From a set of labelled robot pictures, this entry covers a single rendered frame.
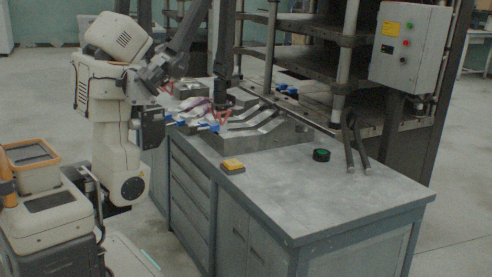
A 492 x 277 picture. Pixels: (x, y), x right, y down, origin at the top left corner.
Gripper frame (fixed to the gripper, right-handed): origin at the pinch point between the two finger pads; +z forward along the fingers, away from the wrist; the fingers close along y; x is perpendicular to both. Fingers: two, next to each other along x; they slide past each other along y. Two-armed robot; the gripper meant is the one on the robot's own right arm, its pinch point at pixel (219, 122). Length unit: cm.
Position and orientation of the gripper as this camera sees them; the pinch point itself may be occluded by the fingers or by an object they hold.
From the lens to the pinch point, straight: 183.1
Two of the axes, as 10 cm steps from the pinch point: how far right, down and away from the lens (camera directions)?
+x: -8.6, 1.5, -4.9
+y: -5.1, -3.4, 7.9
